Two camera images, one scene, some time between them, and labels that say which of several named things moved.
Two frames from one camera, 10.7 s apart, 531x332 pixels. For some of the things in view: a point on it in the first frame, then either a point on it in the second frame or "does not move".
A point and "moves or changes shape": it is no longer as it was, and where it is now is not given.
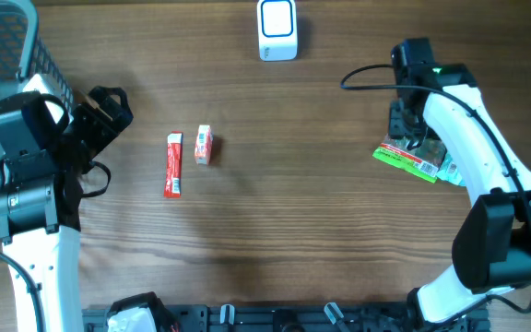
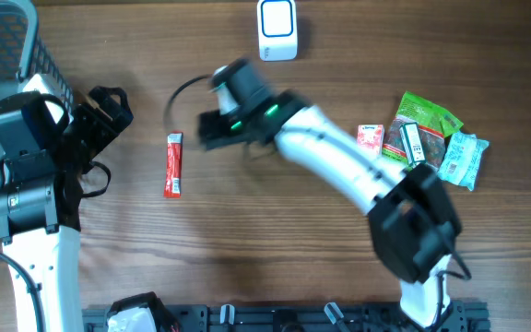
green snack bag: [423, 160] moves or changes shape
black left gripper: [106, 131] does not move
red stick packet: [173, 165] does not move
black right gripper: [395, 127] -> [214, 123]
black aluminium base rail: [293, 318] does not move
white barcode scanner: [277, 22] does not move
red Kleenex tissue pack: [204, 145] -> [371, 139]
